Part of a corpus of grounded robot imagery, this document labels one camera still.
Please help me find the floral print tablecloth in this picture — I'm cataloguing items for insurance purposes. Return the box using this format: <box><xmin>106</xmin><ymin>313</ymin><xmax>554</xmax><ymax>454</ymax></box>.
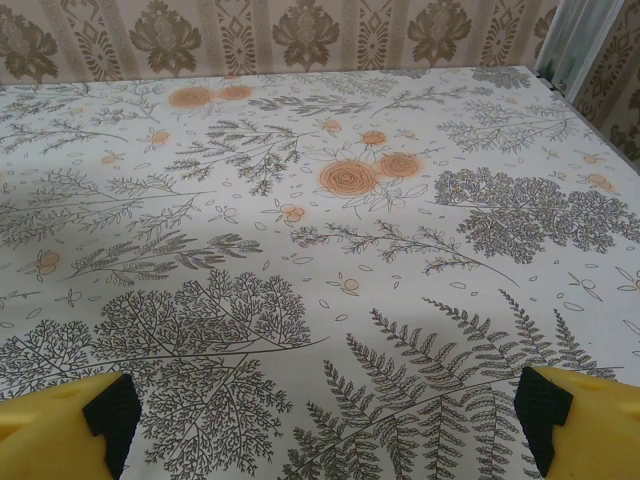
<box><xmin>0</xmin><ymin>64</ymin><xmax>640</xmax><ymax>480</ymax></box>

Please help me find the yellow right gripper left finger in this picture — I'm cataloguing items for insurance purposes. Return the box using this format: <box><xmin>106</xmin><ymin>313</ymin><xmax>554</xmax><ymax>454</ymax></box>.
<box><xmin>0</xmin><ymin>372</ymin><xmax>143</xmax><ymax>480</ymax></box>

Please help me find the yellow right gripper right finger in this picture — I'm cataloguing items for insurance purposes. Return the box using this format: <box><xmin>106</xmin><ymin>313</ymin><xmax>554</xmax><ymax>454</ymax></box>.
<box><xmin>513</xmin><ymin>365</ymin><xmax>640</xmax><ymax>480</ymax></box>

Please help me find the aluminium frame post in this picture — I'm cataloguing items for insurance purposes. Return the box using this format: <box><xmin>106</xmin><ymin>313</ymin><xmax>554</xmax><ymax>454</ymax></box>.
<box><xmin>534</xmin><ymin>0</ymin><xmax>584</xmax><ymax>94</ymax></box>

